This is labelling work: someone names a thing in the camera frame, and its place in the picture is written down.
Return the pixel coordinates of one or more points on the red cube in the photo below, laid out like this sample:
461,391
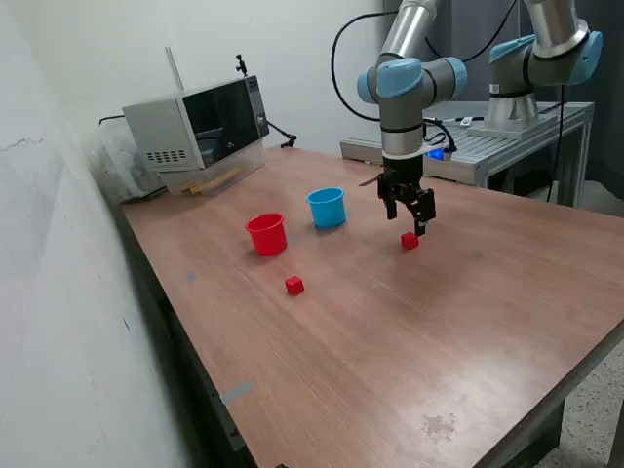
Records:
410,241
294,285

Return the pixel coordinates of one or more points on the blue plastic cup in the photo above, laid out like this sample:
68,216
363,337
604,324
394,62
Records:
326,212

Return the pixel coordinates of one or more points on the silver microwave oven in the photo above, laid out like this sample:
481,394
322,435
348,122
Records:
161,127

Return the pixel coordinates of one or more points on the light wooden block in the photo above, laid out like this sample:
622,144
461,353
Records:
187,185
214,181

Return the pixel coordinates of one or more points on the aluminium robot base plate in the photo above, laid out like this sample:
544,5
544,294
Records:
512,129

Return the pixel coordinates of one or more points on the red plastic cup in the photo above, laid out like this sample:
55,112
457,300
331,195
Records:
267,241

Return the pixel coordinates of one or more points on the grey tape piece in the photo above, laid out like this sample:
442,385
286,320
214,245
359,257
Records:
190,276

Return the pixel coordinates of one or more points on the black camera clamp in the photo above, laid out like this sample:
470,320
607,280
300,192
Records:
240,64

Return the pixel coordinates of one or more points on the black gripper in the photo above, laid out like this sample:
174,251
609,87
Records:
402,170

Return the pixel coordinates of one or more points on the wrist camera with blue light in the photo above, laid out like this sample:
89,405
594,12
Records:
438,153

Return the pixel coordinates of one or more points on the silver blue UR5e robot arm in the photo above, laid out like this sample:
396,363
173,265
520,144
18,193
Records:
400,112

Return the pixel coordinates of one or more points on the thin metal rod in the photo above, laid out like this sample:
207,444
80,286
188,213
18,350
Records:
174,68

